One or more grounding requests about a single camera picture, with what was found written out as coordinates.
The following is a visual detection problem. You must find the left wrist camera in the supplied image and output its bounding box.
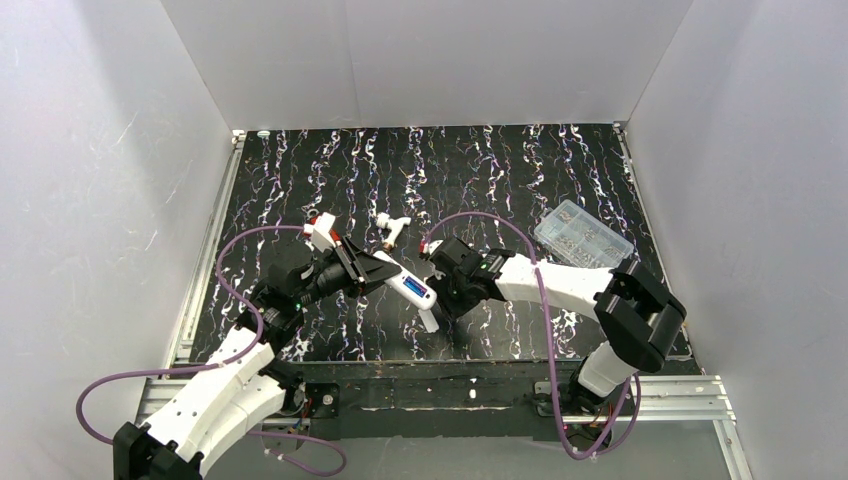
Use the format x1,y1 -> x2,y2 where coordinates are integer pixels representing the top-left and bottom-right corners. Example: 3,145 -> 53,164
303,212 -> 342,253

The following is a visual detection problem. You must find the white remote control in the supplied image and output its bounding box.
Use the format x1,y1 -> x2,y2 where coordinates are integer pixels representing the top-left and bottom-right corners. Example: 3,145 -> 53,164
373,251 -> 437,311

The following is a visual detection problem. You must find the purple cable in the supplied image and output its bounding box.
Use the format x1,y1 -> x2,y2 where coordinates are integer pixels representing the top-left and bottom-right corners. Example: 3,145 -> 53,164
423,211 -> 643,462
75,225 -> 348,478

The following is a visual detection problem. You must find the blue battery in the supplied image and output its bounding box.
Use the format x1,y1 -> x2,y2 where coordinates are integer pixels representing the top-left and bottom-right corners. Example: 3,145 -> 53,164
403,277 -> 429,298

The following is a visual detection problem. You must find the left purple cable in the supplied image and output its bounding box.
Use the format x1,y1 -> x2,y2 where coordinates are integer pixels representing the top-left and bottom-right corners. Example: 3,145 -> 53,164
75,225 -> 348,478

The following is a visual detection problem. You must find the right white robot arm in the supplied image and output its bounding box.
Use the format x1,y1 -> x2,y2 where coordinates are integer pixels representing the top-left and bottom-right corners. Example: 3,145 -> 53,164
421,238 -> 686,400

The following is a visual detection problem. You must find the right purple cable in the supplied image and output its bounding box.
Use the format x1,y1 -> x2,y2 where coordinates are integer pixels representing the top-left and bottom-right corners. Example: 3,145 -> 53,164
423,211 -> 643,462

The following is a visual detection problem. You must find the white battery cover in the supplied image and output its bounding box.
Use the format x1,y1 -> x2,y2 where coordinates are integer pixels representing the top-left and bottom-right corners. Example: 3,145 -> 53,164
419,309 -> 440,333

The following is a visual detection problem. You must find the clear plastic screw box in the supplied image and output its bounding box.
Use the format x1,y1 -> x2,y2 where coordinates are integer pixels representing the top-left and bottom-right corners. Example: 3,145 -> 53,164
533,200 -> 635,288

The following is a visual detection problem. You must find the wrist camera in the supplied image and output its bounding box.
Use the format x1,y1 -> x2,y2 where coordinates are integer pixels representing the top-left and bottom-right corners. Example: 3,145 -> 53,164
419,240 -> 443,259
303,212 -> 342,253

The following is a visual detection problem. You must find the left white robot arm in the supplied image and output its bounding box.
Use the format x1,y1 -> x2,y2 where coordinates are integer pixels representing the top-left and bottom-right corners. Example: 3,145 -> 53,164
112,239 -> 403,479

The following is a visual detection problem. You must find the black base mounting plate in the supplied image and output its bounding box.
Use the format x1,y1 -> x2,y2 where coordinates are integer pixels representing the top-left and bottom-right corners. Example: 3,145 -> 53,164
270,360 -> 558,441

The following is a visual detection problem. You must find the white plastic faucet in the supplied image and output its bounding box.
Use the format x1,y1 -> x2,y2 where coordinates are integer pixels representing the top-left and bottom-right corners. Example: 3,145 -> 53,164
375,212 -> 412,252

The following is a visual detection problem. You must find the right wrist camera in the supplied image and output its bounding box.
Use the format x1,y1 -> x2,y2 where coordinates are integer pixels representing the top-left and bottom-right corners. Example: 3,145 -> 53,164
419,240 -> 443,259

